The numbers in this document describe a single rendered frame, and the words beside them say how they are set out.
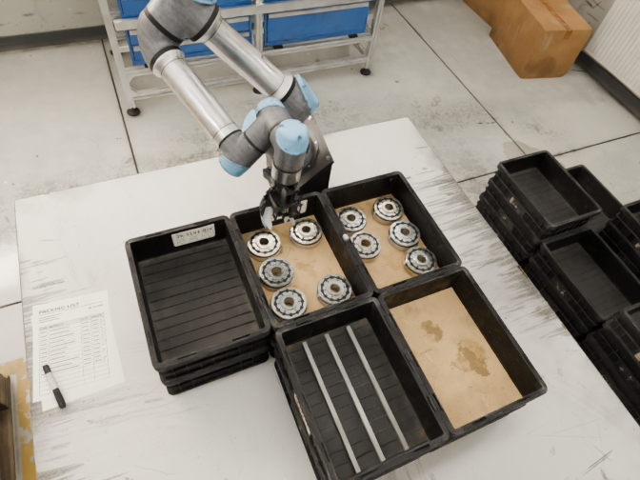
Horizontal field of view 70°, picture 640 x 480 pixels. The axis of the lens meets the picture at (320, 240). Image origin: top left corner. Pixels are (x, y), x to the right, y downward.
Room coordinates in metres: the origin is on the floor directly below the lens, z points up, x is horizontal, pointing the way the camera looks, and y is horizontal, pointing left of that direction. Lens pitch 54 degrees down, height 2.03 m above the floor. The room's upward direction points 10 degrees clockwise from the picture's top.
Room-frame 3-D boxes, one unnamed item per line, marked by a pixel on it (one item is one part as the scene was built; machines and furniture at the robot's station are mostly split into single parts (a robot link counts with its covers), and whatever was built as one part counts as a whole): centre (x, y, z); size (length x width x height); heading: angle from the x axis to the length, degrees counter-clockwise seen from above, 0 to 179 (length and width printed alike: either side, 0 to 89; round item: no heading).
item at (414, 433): (0.39, -0.16, 0.87); 0.40 x 0.30 x 0.11; 32
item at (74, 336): (0.43, 0.65, 0.70); 0.33 x 0.23 x 0.01; 31
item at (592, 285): (1.21, -1.19, 0.31); 0.40 x 0.30 x 0.34; 31
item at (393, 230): (0.93, -0.27, 0.86); 0.10 x 0.10 x 0.01
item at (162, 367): (0.57, 0.31, 0.92); 0.40 x 0.30 x 0.02; 32
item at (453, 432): (0.55, -0.41, 0.92); 0.40 x 0.30 x 0.02; 32
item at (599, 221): (1.76, -1.32, 0.26); 0.40 x 0.30 x 0.23; 31
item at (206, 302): (0.57, 0.31, 0.87); 0.40 x 0.30 x 0.11; 32
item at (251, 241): (0.79, 0.17, 0.86); 0.10 x 0.10 x 0.01
